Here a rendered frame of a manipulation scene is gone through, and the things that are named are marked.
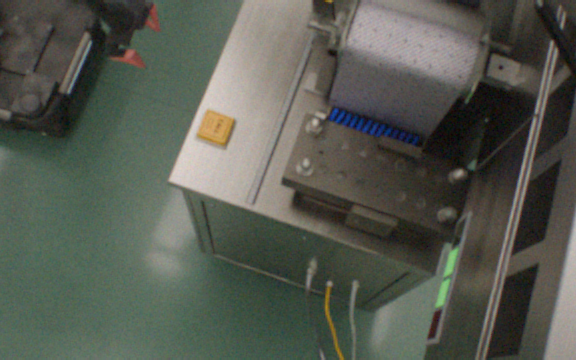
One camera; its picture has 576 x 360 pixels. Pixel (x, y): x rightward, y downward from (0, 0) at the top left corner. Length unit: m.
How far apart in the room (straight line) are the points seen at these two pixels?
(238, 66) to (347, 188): 0.45
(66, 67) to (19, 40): 0.20
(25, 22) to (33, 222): 0.72
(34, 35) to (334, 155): 1.42
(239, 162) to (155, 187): 0.98
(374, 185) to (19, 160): 1.58
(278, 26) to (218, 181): 0.44
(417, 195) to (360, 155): 0.15
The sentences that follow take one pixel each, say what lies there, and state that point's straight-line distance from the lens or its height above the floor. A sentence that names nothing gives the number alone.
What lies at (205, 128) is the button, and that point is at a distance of 1.55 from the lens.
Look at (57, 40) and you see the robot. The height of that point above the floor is 0.24.
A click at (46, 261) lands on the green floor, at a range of 2.51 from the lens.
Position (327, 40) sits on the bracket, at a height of 1.14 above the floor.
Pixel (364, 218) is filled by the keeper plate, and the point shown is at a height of 1.00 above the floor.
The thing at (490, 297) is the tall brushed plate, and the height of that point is 1.44.
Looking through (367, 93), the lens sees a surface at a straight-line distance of 1.38.
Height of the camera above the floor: 2.36
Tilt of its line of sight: 72 degrees down
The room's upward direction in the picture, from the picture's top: 12 degrees clockwise
